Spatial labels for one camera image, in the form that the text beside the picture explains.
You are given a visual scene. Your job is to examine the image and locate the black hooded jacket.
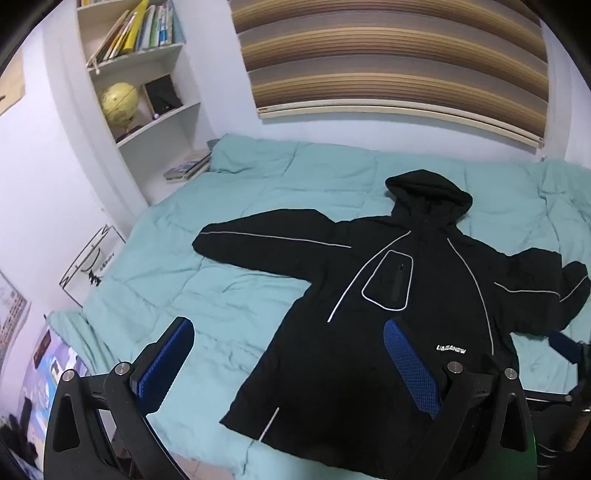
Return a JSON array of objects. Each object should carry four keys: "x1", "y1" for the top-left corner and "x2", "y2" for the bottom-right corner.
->
[{"x1": 193, "y1": 170, "x2": 590, "y2": 479}]

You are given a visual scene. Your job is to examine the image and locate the teal quilted bed comforter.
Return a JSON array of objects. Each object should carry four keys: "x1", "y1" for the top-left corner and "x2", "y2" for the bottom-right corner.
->
[{"x1": 49, "y1": 135, "x2": 590, "y2": 479}]

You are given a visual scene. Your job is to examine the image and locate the white paper shopping bag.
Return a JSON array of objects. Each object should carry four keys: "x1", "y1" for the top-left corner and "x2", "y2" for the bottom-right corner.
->
[{"x1": 59, "y1": 225, "x2": 125, "y2": 307}]

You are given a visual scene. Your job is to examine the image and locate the stack of books on shelf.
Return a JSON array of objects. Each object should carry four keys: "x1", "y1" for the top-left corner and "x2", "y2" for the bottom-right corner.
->
[{"x1": 163, "y1": 150, "x2": 211, "y2": 182}]

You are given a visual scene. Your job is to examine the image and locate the yellow globe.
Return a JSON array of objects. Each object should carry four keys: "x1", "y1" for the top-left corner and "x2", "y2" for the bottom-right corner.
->
[{"x1": 99, "y1": 82, "x2": 139, "y2": 129}]

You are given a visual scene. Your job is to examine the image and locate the white bookshelf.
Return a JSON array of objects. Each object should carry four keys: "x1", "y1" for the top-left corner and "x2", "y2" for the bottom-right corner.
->
[{"x1": 84, "y1": 1, "x2": 213, "y2": 207}]

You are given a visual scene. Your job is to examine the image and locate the striped brown window blind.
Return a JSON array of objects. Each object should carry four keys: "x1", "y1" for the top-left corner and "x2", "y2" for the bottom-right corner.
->
[{"x1": 230, "y1": 0, "x2": 549, "y2": 147}]

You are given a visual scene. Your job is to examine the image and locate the row of upright books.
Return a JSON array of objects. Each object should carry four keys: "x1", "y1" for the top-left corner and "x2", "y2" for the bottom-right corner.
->
[{"x1": 76, "y1": 0, "x2": 185, "y2": 68}]

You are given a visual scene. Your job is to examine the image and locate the black picture frame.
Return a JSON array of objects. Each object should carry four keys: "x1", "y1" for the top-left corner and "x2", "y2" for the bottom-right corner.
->
[{"x1": 142, "y1": 74, "x2": 182, "y2": 117}]

